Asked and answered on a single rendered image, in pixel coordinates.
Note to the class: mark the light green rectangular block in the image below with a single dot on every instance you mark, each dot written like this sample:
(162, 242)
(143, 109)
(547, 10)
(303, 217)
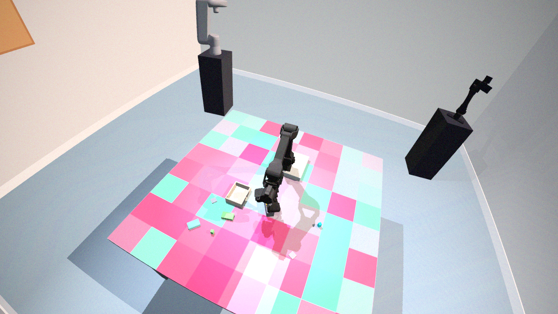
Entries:
(227, 216)

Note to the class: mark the light blue rectangular block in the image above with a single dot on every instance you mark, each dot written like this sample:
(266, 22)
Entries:
(193, 224)

